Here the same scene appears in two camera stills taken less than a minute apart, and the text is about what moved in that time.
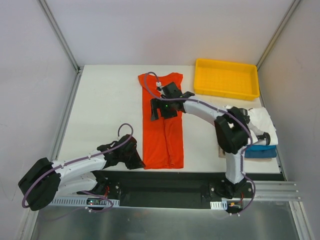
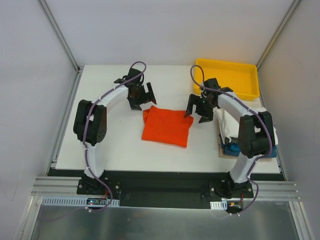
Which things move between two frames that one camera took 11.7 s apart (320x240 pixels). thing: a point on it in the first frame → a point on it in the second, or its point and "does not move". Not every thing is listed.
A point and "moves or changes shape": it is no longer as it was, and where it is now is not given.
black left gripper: (130, 157) → (142, 95)
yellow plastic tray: (226, 79) does not move
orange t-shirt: (162, 138) moves or changes shape
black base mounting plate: (171, 190) does not move
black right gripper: (155, 109) → (200, 106)
